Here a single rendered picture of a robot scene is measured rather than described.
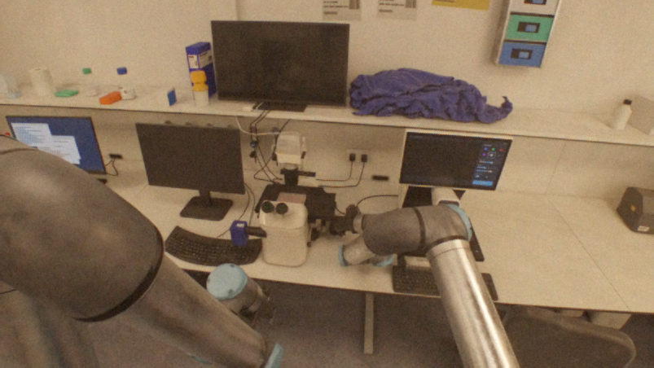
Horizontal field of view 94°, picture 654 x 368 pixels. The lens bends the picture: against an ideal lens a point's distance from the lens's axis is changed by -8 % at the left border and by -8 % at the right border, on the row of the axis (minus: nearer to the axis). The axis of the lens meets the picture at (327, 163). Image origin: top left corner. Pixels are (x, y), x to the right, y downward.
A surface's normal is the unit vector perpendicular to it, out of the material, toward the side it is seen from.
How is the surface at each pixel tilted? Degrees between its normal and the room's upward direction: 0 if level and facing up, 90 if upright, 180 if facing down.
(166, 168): 86
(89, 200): 45
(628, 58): 90
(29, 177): 29
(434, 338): 0
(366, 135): 90
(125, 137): 90
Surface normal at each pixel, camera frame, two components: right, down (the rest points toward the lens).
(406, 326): 0.02, -0.87
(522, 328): -0.40, 0.45
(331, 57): -0.12, 0.43
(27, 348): 0.57, 0.34
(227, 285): -0.12, -0.67
